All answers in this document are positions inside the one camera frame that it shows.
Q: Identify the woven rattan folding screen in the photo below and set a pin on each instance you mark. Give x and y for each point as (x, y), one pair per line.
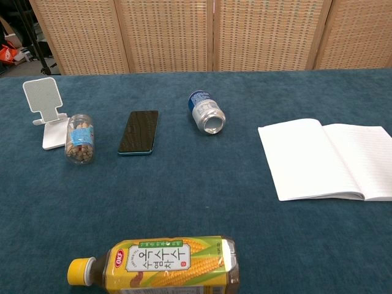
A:
(196, 33)

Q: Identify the teal velvet tablecloth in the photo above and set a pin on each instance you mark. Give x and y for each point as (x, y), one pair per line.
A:
(183, 190)

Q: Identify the white lined notebook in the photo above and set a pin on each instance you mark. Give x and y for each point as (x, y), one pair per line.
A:
(309, 159)

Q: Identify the blue and silver drink can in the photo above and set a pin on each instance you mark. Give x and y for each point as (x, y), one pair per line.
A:
(205, 112)

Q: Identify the white folding phone stand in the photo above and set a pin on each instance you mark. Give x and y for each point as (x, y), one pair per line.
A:
(46, 101)

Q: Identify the clear jar of nuts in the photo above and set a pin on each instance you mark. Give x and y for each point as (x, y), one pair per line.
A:
(80, 139)

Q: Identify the yellow corn tea bottle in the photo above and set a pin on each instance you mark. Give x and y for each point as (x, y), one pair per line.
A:
(171, 266)

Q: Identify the black tripod stand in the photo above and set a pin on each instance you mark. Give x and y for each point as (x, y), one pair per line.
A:
(36, 43)

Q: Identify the orange plastic bag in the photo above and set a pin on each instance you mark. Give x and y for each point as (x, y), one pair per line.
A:
(8, 53)

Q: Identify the black smartphone with teal edge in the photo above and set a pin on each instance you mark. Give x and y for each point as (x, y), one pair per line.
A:
(139, 132)

